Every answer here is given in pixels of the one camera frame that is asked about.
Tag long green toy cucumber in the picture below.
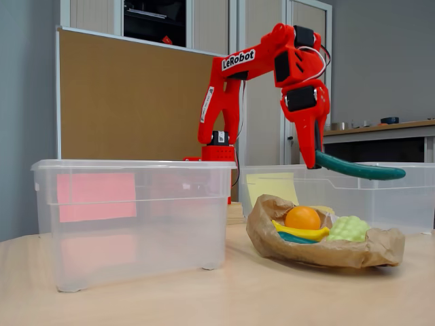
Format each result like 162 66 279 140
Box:
315 150 406 181

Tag crumpled brown paper bag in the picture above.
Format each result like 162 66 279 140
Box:
245 194 406 269

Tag cork pin board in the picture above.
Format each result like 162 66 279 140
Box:
56 26 235 160

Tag toy orange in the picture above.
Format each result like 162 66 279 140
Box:
284 206 321 231

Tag yellow toy banana bunch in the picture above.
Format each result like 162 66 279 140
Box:
271 219 330 242

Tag wooden background desk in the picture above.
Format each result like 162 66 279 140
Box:
322 118 435 164

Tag wooden base block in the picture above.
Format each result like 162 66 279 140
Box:
226 202 246 225

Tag light green toy grapes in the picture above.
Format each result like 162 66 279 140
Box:
326 215 371 242

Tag grey metal cabinet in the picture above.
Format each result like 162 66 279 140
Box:
60 0 333 167

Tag yellow sticky note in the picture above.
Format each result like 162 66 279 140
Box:
246 172 300 206

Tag pink sticky note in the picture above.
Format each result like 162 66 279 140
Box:
56 172 137 223

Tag black device in cabinet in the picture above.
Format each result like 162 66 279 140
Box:
123 0 187 48

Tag clear plastic bin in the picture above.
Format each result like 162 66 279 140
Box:
30 158 238 293
237 162 435 235

